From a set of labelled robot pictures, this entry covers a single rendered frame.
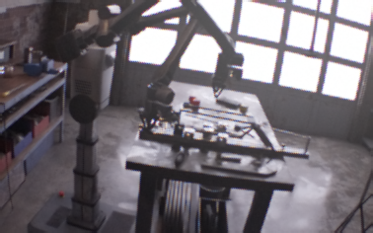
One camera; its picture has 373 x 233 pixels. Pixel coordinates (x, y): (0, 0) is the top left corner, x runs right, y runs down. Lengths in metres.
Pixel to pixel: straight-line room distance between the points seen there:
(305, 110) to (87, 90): 3.87
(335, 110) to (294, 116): 0.64
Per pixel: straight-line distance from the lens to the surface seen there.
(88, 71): 1.81
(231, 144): 1.95
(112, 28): 1.58
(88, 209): 2.18
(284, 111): 5.21
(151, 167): 1.67
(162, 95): 1.61
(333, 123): 5.48
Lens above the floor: 1.63
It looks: 18 degrees down
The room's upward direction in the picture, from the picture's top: 9 degrees clockwise
